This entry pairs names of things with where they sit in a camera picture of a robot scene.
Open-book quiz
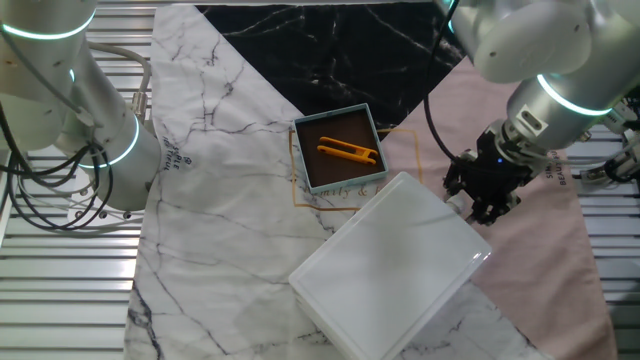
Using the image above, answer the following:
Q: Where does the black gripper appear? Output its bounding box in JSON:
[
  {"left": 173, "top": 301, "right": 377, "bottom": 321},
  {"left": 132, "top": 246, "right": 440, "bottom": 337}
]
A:
[{"left": 443, "top": 130, "right": 534, "bottom": 226}]

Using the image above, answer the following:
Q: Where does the white drawer with white knob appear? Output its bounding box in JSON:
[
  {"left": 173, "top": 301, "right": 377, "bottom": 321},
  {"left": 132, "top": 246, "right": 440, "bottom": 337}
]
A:
[{"left": 446, "top": 194, "right": 469, "bottom": 216}]

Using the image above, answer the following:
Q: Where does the white plastic drawer cabinet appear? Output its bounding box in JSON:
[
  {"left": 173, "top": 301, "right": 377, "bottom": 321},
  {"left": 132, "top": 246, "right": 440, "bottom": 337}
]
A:
[{"left": 288, "top": 171, "right": 494, "bottom": 360}]

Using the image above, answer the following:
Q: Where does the orange plastic clip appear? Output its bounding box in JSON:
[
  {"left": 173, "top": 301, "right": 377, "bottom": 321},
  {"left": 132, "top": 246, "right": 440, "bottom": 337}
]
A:
[{"left": 316, "top": 135, "right": 380, "bottom": 166}]

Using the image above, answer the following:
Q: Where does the light blue square tray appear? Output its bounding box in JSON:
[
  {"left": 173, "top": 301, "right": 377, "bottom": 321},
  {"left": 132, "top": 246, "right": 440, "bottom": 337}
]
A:
[{"left": 292, "top": 102, "right": 390, "bottom": 196}]

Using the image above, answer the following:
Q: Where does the marble pink black tablecloth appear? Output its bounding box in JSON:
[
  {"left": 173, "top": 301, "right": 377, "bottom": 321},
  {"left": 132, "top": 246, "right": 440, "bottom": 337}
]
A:
[{"left": 123, "top": 2, "right": 619, "bottom": 360}]

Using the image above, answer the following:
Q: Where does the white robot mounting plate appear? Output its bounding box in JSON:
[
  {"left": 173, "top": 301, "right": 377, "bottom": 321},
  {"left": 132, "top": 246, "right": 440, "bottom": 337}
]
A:
[{"left": 67, "top": 167, "right": 146, "bottom": 224}]

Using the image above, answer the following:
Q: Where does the black arm cable with plug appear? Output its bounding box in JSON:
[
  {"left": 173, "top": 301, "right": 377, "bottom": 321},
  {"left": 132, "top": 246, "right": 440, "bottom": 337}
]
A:
[{"left": 423, "top": 0, "right": 471, "bottom": 164}]

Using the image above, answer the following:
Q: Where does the silver cable connector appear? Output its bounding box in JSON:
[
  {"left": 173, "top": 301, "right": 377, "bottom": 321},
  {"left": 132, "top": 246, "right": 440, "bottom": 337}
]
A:
[{"left": 579, "top": 154, "right": 640, "bottom": 184}]

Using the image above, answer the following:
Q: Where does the small silver camera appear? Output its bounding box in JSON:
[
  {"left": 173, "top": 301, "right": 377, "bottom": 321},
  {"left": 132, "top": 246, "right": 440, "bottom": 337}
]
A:
[{"left": 612, "top": 107, "right": 640, "bottom": 151}]

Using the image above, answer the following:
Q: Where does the thick grey robot cable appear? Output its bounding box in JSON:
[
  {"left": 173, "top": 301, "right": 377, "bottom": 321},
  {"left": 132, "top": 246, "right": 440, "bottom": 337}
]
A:
[{"left": 87, "top": 42, "right": 154, "bottom": 124}]

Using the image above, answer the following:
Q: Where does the black cable bundle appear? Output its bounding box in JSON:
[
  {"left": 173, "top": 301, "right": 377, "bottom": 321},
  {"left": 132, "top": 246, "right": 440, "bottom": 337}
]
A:
[{"left": 0, "top": 99, "right": 117, "bottom": 231}]

